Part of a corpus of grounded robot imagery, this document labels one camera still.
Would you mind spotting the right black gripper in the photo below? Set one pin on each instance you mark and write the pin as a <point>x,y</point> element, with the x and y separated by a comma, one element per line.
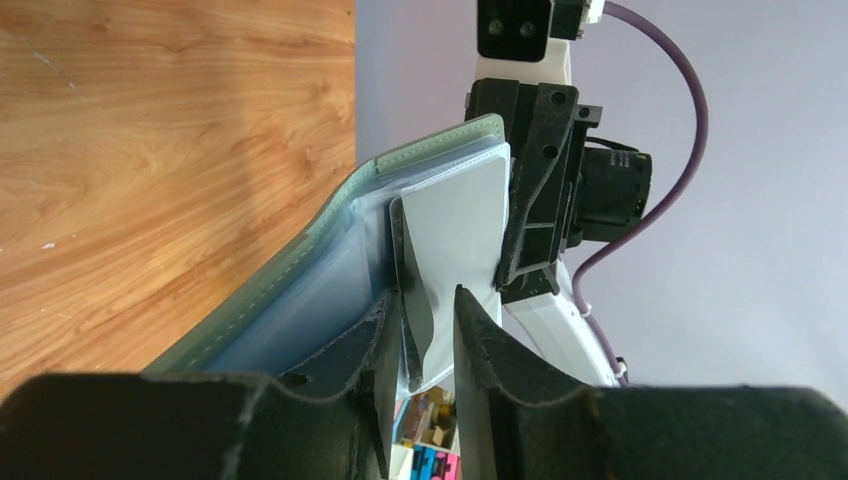
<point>565,187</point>

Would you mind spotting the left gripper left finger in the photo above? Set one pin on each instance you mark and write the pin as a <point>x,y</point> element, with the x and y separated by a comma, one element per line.
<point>327,418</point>

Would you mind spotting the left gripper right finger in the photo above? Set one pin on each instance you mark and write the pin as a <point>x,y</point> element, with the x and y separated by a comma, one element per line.
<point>522,418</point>

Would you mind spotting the green card holder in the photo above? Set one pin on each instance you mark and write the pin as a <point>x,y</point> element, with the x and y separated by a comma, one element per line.
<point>425,217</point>

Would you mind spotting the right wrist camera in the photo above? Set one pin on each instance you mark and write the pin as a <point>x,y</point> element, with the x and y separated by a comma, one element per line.
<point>529,41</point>

